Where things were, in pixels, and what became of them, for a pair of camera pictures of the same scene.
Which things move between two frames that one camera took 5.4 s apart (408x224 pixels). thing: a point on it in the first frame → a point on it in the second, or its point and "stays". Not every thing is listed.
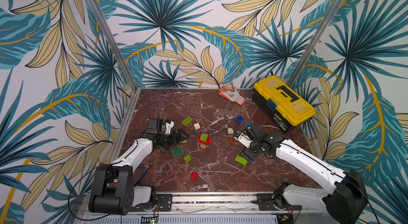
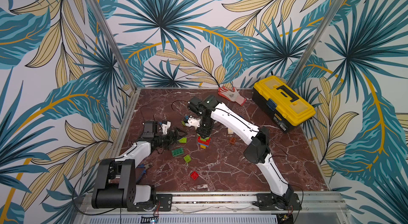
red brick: [206, 143] stays
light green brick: [241, 160] → [203, 139]
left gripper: [175, 140] stays
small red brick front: [194, 175] stays
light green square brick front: [187, 158] stays
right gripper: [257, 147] → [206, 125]
